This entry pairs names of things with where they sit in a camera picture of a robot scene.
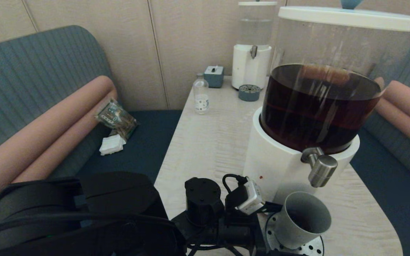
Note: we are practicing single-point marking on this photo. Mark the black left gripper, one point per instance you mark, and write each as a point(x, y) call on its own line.
point(233, 234)

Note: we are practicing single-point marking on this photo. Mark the grey plastic cup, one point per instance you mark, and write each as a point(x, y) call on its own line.
point(297, 231)

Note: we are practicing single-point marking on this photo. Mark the large metal dispenser tap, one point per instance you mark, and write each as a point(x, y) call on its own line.
point(321, 170)

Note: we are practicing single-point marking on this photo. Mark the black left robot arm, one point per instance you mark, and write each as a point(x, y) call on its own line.
point(101, 199)

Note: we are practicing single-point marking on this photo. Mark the large perforated metal drip tray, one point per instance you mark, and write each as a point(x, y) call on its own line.
point(315, 247)

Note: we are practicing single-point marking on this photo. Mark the large tea dispenser white base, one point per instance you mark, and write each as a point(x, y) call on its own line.
point(276, 160)

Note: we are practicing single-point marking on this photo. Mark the grey-blue upholstered sofa bench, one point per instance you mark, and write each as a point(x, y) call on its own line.
point(397, 185)
point(30, 71)

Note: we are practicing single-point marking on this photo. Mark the small perforated drip tray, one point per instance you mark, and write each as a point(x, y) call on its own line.
point(249, 93)

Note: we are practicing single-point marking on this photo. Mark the clear plastic bottle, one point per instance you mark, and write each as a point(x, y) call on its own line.
point(201, 99)

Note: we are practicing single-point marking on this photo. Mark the small water dispenser white base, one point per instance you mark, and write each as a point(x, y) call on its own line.
point(247, 69)

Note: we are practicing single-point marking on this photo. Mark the small blue-grey box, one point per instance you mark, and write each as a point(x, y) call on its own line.
point(214, 77)

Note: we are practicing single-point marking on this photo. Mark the small metal dispenser tap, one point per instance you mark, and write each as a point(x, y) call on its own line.
point(253, 51)

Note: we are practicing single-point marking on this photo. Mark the white folded napkin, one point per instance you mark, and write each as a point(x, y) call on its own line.
point(112, 145)

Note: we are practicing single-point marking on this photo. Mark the green snack packet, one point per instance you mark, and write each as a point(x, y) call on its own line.
point(117, 119)

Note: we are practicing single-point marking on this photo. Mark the white lid with blue knob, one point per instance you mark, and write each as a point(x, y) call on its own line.
point(351, 17)

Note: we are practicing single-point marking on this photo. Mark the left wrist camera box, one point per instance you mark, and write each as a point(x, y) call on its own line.
point(253, 199)

